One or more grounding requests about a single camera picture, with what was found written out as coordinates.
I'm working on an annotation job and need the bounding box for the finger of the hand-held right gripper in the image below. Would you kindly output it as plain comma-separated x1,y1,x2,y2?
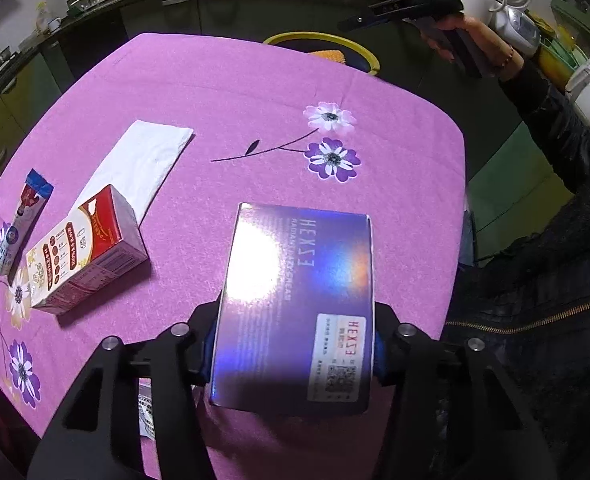
337,7,418,33
367,0,428,15

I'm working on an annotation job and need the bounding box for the person's right hand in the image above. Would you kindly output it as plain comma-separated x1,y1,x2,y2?
420,12,518,78

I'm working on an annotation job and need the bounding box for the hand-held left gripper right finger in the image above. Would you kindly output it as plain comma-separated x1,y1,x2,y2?
372,302,558,480

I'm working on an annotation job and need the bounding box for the beaded bracelet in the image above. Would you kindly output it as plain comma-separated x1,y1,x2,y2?
495,44,516,75

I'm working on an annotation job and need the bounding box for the purple floral tablecloth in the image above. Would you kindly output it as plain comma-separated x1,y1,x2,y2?
0,32,468,480

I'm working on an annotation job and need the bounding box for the blue-topped white sachet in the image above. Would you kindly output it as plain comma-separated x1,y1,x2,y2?
0,168,56,276

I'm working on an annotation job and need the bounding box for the shiny purple box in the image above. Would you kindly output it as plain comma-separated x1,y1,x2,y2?
209,202,376,417

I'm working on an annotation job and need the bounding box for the grey white appliance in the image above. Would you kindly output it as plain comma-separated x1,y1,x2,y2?
495,5,543,58

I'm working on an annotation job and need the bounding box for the white paper napkin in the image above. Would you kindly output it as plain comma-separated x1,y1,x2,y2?
72,120,196,226

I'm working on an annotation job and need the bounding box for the person's black jacket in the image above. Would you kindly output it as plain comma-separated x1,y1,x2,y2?
437,125,590,480

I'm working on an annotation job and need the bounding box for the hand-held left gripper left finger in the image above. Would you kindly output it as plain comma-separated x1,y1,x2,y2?
27,302,223,480

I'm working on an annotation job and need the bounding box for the green lower cabinet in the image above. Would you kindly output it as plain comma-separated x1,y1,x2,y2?
0,55,66,176

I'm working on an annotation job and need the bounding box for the red and white carton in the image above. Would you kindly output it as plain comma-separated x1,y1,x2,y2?
26,184,150,316

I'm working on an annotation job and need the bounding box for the person's right forearm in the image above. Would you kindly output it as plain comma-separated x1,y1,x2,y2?
497,45,590,196

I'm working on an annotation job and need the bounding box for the silver foil wrapper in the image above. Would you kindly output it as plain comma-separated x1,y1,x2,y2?
139,380,156,437

